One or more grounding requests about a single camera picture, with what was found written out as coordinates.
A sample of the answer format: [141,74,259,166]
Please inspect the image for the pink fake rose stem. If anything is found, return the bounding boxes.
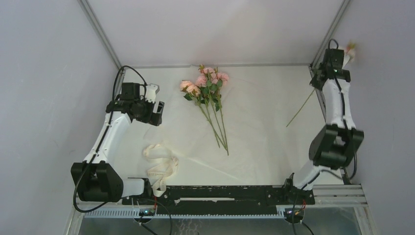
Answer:
[286,41,356,127]
[180,81,225,149]
[213,67,230,156]
[196,65,229,151]

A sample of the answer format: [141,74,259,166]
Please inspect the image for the translucent white wrapping paper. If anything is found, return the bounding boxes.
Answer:
[144,67,292,184]

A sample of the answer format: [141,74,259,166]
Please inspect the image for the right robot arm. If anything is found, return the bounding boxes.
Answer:
[283,48,364,204]

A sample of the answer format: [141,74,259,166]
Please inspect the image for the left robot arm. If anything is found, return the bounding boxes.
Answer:
[70,82,164,204]

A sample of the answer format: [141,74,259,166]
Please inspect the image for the cream printed ribbon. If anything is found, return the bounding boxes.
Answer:
[143,143,179,197]

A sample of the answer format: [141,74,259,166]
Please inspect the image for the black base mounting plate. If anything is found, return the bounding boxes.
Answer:
[122,186,315,214]

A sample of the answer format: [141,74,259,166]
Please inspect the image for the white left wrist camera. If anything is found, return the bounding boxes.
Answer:
[144,83,160,103]

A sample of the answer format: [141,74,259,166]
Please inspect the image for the white slotted cable duct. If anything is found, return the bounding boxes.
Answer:
[84,207,292,219]

